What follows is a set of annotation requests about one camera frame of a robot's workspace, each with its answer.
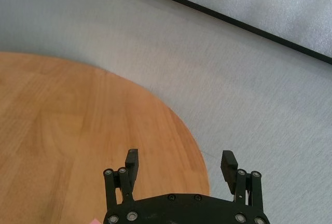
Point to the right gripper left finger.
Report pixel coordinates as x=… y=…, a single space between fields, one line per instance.
x=131 y=164

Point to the black horizontal wall rail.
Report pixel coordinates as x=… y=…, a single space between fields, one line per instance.
x=220 y=16

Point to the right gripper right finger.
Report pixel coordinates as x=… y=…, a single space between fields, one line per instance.
x=228 y=167

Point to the pink cube building block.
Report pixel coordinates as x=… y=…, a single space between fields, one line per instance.
x=95 y=221

